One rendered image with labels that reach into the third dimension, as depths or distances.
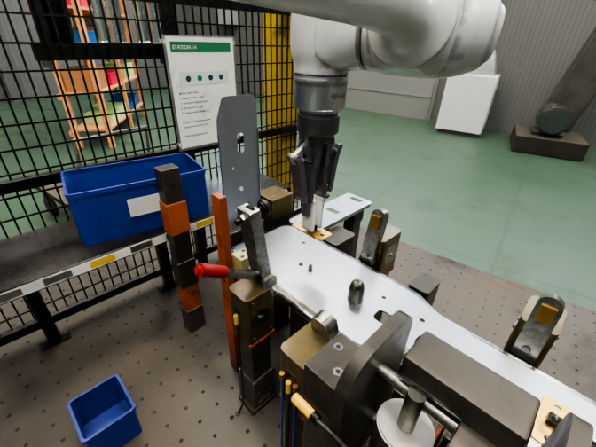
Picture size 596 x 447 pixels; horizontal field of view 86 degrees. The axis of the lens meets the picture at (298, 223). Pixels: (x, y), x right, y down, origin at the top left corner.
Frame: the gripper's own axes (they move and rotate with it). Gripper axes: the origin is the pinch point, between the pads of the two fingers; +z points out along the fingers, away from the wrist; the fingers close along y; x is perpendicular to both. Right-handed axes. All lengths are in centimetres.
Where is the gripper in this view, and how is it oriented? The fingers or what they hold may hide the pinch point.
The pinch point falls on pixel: (312, 213)
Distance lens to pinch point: 66.2
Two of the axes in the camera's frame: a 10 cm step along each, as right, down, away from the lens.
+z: -0.3, 8.7, 5.0
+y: 7.1, -3.3, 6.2
